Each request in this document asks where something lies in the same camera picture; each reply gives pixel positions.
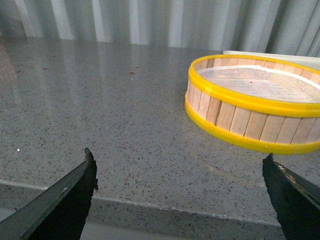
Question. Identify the yellow rimmed wooden steamer basket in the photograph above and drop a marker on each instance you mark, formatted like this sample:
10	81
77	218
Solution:
260	124

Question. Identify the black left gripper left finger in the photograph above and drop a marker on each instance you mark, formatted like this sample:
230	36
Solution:
60	212

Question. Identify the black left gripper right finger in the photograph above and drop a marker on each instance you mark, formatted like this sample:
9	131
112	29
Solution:
295	200

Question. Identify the white bear print tray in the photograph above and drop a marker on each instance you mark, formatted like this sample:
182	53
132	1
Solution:
311	62

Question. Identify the grey pleated curtain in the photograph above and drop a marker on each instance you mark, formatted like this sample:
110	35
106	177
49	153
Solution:
289	27

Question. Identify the white steamer liner cloth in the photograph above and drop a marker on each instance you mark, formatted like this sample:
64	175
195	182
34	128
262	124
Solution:
262	82

